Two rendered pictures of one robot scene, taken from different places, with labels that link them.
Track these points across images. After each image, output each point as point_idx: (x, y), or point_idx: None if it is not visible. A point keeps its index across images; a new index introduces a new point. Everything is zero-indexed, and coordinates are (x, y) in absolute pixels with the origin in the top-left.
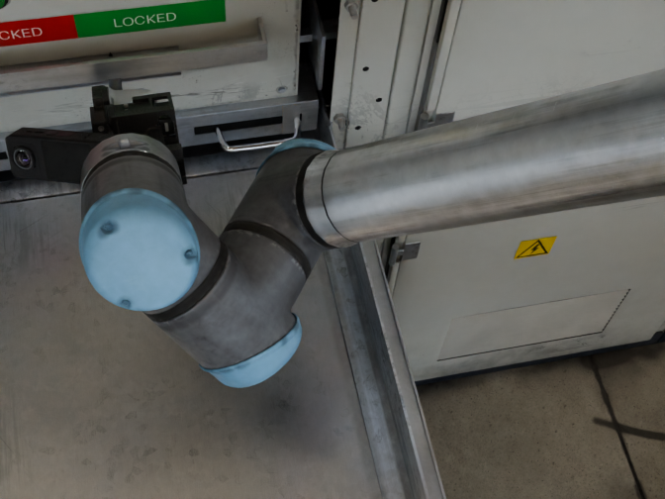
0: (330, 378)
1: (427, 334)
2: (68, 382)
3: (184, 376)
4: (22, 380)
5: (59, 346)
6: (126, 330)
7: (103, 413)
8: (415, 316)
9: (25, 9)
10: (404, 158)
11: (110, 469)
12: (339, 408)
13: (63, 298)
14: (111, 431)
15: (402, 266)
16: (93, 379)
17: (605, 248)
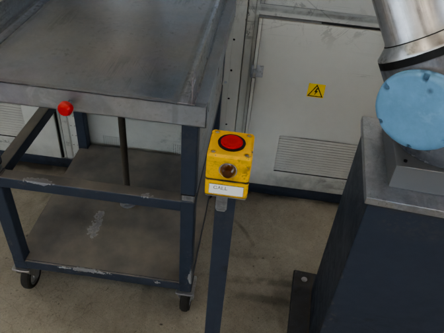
0: (193, 32)
1: (268, 143)
2: (99, 14)
3: (140, 21)
4: (84, 10)
5: (102, 8)
6: (127, 10)
7: (106, 21)
8: (262, 125)
9: None
10: None
11: (99, 30)
12: (192, 37)
13: (111, 0)
14: (106, 24)
15: (256, 82)
16: (108, 15)
17: (349, 104)
